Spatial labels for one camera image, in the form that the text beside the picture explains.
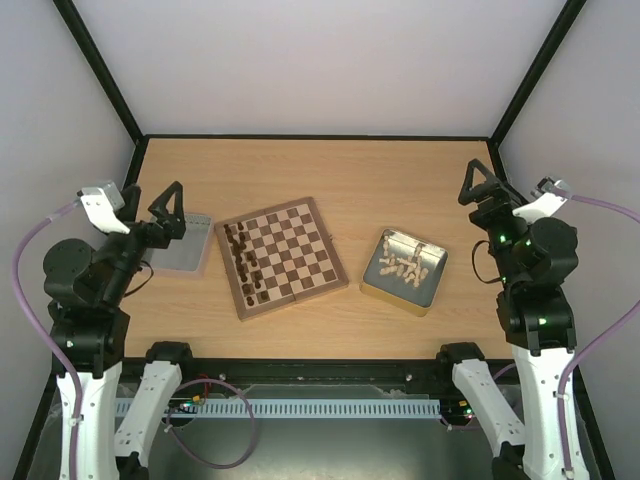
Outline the gold metal tin tray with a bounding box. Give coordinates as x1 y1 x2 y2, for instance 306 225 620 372
360 228 449 317

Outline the light blue slotted cable duct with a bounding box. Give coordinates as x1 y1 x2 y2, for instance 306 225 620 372
173 398 441 420

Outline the purple looped floor cable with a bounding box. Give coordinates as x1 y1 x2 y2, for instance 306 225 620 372
166 378 256 469

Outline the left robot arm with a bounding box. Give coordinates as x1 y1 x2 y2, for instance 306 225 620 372
43 182 193 479

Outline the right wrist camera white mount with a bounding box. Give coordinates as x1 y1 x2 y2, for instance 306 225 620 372
512 176 572 224

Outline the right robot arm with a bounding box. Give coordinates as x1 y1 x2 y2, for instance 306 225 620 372
436 159 590 479

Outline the dark chess pieces group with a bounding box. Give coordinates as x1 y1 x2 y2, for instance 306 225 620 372
223 222 269 308

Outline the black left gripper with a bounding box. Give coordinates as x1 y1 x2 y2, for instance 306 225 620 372
100 181 187 306

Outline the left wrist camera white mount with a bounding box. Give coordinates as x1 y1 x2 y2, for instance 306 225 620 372
78 181 130 235

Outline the wooden chess board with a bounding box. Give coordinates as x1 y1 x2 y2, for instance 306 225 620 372
214 197 349 321

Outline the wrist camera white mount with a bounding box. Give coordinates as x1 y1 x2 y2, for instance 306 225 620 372
512 176 572 224
78 181 130 235

